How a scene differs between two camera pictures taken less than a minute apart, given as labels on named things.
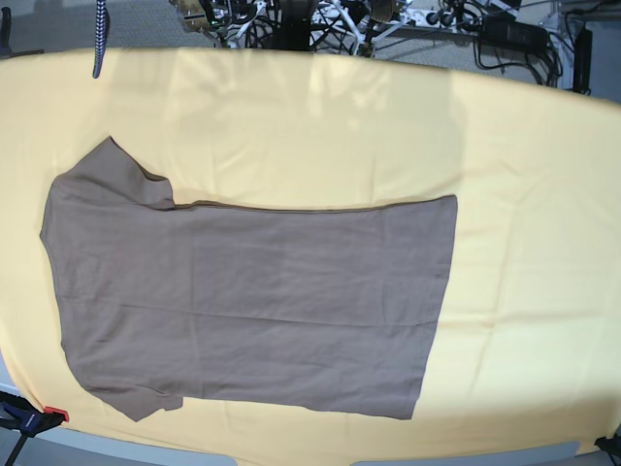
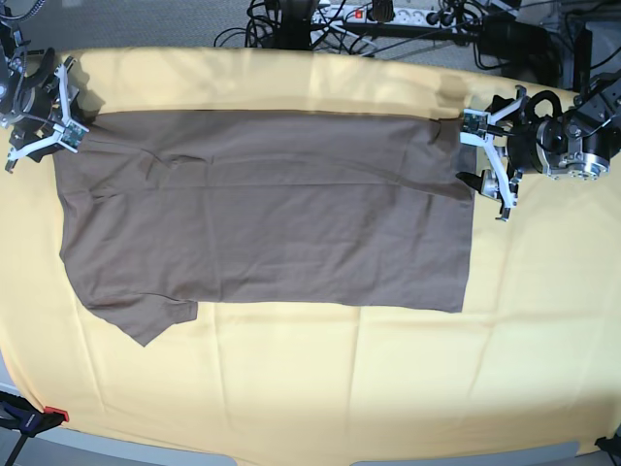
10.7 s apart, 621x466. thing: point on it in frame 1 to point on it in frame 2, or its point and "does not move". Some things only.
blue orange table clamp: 21,416 does not move
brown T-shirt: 327,308 to 163,213
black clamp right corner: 610,446 does not move
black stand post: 294,33 does not move
